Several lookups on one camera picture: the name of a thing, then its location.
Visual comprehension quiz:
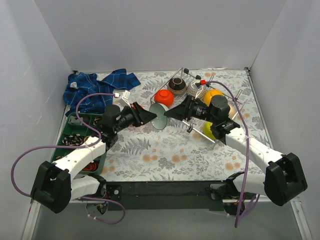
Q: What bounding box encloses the white patterned bowl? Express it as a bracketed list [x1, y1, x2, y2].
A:
[186, 82, 205, 99]

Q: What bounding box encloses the green compartment tray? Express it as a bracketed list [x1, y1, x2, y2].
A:
[50, 113, 107, 175]

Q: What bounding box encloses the blue plaid cloth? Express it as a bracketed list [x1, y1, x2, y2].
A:
[63, 68, 141, 116]

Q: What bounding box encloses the aluminium frame rail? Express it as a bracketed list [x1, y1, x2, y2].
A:
[21, 200, 42, 240]

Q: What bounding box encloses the metal wire dish rack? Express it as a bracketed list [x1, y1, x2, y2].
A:
[150, 67, 244, 143]

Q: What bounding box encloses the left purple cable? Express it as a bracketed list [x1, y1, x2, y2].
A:
[10, 92, 126, 225]

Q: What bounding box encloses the black bowl with gold rim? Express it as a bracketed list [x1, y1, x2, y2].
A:
[167, 77, 187, 96]

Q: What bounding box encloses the yellow-orange bowl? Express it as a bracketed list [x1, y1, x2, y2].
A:
[203, 88, 224, 106]

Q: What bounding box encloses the red coiled cable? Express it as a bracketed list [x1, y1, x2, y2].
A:
[82, 161, 100, 173]

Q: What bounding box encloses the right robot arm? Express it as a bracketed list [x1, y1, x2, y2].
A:
[164, 95, 308, 206]

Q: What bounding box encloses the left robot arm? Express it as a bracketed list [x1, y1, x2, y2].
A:
[30, 102, 157, 214]

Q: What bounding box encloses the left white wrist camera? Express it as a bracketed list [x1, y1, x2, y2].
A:
[113, 90, 131, 107]

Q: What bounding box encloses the beige bowl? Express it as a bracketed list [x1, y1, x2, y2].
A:
[228, 104, 236, 119]

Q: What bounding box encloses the pale green celadon bowl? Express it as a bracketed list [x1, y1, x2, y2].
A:
[149, 102, 170, 131]

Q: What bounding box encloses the lime green bowl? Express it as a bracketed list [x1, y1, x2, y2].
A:
[202, 121, 216, 140]

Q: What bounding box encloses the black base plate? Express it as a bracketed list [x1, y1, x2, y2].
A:
[99, 180, 248, 213]

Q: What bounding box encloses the red-orange bowl left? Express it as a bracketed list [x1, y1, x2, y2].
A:
[154, 89, 174, 107]

